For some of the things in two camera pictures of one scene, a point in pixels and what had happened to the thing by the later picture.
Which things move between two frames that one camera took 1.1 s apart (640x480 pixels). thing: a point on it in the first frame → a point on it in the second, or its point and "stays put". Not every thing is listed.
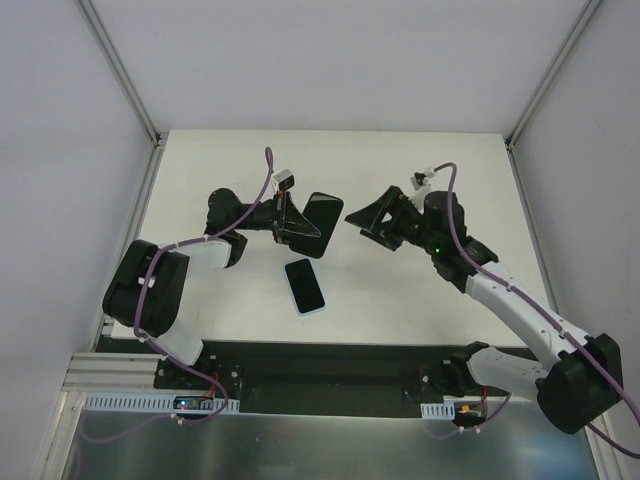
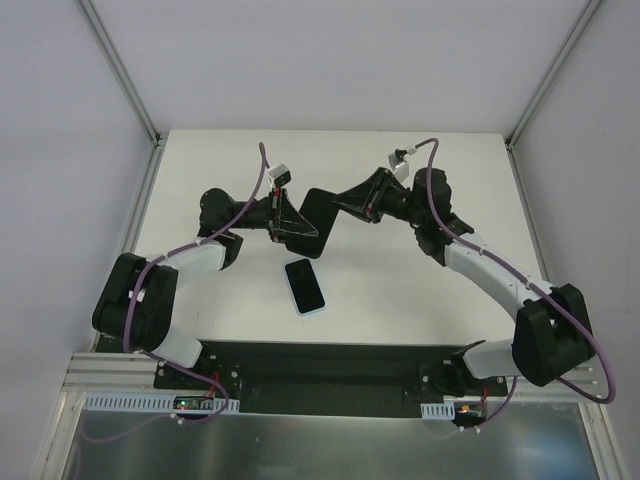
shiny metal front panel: (302, 446) stays put
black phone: (323, 210) stays put
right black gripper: (396, 220) → (375, 195)
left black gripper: (279, 218) stays put
